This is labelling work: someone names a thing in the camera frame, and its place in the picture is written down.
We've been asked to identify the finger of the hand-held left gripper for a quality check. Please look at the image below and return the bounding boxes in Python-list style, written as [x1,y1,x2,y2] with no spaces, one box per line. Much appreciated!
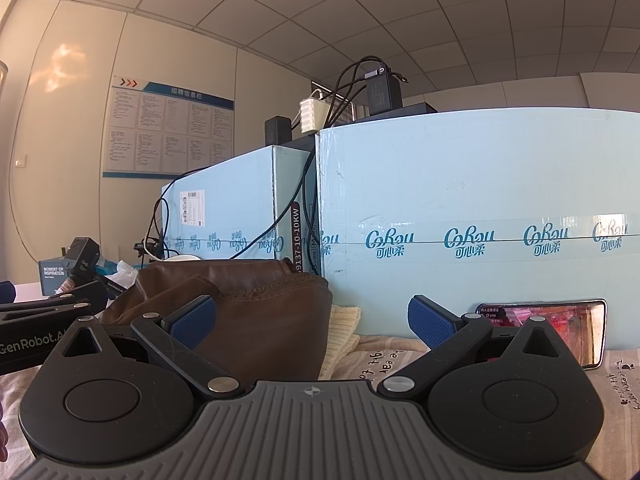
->
[0,280,108,322]

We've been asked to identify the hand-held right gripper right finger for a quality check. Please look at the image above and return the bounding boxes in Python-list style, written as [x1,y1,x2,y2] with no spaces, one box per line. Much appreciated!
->
[377,295,587,403]

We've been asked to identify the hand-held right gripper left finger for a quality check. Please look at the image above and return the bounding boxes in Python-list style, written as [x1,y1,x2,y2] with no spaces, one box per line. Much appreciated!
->
[42,296,246,401]

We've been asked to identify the brown leather garment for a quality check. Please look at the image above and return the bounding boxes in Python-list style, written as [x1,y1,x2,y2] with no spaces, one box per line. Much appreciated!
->
[97,258,333,383]

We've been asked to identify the small grey-blue box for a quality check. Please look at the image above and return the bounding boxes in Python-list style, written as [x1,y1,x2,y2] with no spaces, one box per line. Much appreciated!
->
[39,255,76,297]

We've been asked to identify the striped printed bed sheet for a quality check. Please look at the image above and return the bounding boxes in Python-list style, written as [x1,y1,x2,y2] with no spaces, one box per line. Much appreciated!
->
[0,332,640,480]

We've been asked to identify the white crumpled plastic bag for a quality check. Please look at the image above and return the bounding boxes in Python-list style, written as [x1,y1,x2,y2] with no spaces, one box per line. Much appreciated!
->
[97,259,138,288]

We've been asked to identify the cream knitted sweater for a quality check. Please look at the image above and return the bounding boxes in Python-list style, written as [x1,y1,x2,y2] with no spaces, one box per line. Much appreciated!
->
[317,305,362,381]

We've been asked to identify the small light blue carton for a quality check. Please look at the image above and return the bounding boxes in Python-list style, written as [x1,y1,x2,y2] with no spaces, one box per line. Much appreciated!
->
[161,145,317,277]

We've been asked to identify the dark box with label strip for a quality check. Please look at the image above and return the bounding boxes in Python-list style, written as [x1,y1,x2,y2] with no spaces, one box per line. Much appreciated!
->
[279,132,322,277]

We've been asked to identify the black smartphone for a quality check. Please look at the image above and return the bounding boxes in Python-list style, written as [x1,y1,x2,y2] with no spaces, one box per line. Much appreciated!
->
[475,299,607,371]

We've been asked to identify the large light blue carton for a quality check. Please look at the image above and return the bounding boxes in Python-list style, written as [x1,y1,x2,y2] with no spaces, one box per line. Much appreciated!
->
[315,107,640,341]

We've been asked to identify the small black power adapter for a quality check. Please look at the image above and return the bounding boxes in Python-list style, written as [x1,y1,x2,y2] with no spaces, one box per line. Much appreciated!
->
[264,116,292,146]

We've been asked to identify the flat black box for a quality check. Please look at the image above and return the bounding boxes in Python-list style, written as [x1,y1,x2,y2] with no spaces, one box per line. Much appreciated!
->
[350,102,438,123]

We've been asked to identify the large black power adapter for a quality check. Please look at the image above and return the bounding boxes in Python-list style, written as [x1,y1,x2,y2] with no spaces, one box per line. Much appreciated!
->
[365,62,403,117]

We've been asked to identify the white power strip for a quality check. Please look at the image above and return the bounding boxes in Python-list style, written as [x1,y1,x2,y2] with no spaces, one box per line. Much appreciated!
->
[299,91,328,134]

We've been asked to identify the black looped cable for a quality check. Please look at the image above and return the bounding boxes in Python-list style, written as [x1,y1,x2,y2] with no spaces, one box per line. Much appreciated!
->
[146,162,221,261]

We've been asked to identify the wall notice board poster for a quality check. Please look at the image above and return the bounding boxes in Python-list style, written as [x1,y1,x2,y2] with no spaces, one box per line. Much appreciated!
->
[102,76,235,179]

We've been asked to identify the black adapter cable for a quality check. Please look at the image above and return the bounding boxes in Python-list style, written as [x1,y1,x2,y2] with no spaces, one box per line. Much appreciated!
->
[325,57,412,131]

